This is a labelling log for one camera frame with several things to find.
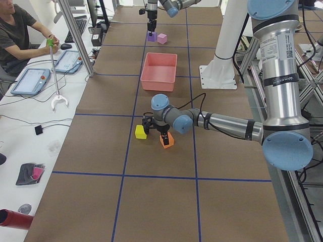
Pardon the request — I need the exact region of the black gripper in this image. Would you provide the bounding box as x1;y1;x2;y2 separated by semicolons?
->
154;120;170;146
147;18;156;36

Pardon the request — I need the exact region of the purple block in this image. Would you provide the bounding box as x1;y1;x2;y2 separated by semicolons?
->
146;31;157;42

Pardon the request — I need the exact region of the orange block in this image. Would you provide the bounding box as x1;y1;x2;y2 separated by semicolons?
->
159;132;175;149

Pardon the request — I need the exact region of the pink block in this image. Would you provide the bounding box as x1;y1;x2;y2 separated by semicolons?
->
157;33;168;44

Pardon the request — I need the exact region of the yellow block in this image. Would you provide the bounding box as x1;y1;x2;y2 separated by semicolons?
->
135;125;147;139

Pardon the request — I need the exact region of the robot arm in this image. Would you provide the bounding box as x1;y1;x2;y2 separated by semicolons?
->
140;0;200;36
143;1;313;171

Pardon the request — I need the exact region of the pink plastic bin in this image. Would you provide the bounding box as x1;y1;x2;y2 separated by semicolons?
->
140;52;178;92

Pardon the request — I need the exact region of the grey pouch with pink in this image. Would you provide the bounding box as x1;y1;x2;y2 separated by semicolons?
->
16;163;45;186

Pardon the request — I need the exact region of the black power adapter box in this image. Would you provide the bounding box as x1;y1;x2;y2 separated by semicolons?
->
88;25;103;47

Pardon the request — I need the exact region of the black keyboard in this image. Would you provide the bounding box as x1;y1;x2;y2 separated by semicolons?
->
64;15;88;43

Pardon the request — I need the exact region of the far teach pendant tablet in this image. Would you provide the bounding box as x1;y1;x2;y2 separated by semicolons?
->
55;50;83;74

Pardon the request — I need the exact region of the teach pendant tablet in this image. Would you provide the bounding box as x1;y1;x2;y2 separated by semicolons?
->
55;50;83;74
11;68;50;95

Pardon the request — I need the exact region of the black computer mouse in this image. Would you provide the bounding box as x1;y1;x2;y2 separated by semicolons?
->
61;43;72;50

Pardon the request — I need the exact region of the grabber reacher tool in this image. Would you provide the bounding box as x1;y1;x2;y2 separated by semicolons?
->
46;38;69;111

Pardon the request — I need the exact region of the small black square device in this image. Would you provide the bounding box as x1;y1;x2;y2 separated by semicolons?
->
34;125;43;136

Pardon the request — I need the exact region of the near teach pendant tablet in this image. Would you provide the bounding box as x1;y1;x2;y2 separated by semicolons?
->
11;68;50;95

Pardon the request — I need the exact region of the seated person dark shirt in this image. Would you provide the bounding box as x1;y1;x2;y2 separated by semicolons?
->
1;1;60;77

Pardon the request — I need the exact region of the round metal lid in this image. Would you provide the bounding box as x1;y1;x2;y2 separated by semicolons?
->
18;203;32;215

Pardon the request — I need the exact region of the red cylinder bottle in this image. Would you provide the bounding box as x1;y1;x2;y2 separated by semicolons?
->
1;209;34;230

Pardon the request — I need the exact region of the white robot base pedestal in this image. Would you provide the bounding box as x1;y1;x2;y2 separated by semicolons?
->
199;0;249;90

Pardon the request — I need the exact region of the aluminium frame post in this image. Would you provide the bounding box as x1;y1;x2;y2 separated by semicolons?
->
57;0;94;77

